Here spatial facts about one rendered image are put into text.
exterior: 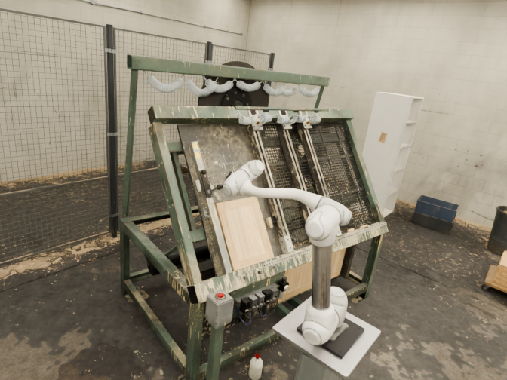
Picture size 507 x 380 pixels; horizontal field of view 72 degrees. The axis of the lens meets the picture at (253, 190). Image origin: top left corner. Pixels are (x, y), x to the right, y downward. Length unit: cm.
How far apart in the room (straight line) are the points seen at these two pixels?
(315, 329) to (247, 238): 89
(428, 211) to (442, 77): 244
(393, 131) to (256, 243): 395
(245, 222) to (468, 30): 569
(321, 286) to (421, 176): 576
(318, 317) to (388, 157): 444
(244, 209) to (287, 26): 669
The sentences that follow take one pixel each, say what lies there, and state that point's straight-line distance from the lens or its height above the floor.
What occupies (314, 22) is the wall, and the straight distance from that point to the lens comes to 847.
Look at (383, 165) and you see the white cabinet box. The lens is 617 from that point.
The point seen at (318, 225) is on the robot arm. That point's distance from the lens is 170.
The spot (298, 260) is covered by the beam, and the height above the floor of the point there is 85.
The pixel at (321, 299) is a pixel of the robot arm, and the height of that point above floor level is 112.
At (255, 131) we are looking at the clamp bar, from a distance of 288.
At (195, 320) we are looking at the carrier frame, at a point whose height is 66.
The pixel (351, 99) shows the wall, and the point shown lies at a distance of 785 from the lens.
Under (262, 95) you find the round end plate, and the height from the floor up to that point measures 196.
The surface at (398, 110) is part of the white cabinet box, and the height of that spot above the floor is 182.
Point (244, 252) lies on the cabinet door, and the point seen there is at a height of 97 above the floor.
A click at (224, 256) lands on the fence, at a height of 99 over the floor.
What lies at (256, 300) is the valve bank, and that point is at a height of 75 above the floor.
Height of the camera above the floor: 223
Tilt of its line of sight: 20 degrees down
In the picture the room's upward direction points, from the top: 7 degrees clockwise
